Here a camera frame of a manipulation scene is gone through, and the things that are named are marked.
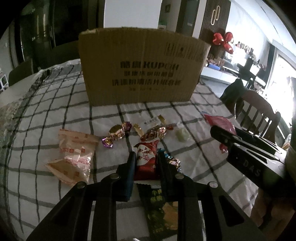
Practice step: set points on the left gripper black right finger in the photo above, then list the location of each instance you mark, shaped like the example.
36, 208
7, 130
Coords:
205, 211

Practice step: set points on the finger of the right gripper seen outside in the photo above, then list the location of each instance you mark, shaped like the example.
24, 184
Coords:
258, 144

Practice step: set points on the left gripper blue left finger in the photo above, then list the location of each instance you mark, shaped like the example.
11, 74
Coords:
88, 211

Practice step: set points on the gold brown candy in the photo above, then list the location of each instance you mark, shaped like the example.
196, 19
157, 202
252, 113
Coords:
148, 134

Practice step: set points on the white gold candy wrapper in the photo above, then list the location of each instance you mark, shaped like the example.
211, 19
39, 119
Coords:
151, 122

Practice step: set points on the red white snack packet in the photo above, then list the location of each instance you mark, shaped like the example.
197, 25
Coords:
146, 156

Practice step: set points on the pink snack bag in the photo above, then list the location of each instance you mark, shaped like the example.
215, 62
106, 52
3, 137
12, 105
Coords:
222, 127

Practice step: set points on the brown wooden chair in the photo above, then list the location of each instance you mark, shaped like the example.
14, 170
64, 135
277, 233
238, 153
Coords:
256, 115

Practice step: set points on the dark green garment on chair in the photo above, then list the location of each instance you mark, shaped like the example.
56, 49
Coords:
232, 97

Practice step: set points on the small clear jelly cup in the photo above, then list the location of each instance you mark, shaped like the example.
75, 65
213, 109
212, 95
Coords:
182, 133

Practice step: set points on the green black snack packet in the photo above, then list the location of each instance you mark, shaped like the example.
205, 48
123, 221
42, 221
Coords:
161, 216

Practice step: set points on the blue foil wrapped candy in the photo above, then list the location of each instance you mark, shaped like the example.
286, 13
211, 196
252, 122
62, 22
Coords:
172, 159

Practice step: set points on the white tv cabinet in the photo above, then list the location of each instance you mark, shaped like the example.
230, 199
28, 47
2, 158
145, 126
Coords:
218, 76

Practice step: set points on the orange clear pastry packet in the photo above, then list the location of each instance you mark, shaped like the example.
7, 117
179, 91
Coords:
76, 153

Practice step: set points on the purple gold wrapped candy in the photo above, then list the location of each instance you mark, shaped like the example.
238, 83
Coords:
117, 132

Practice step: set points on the red balloon decoration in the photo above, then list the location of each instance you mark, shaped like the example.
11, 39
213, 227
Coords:
223, 41

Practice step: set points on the brown cardboard box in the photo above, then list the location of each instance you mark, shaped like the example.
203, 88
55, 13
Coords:
133, 65

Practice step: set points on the patterned table mat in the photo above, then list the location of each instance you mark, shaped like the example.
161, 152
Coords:
9, 114

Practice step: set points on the dark chair behind table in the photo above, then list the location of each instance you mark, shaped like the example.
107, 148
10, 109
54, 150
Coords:
20, 72
64, 53

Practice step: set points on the black glass sliding door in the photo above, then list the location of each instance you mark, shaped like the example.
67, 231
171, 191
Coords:
36, 27

